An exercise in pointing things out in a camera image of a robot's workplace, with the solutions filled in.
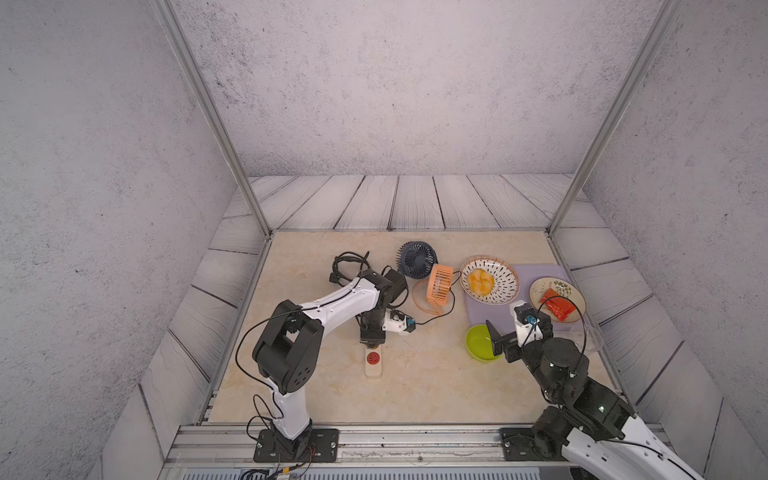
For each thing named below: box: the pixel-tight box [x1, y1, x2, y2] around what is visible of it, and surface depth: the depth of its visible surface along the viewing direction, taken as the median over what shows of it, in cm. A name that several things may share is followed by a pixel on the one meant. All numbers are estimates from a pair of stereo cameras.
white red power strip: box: [364, 345, 382, 378], surface depth 86 cm
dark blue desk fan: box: [396, 241, 439, 279], surface depth 104 cm
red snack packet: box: [541, 288, 577, 321], surface depth 98 cm
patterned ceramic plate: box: [460, 256, 520, 305], surface depth 107 cm
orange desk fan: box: [412, 264, 455, 315], surface depth 93 cm
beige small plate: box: [529, 277, 587, 323], surface depth 103 cm
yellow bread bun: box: [467, 268, 495, 296], surface depth 103 cm
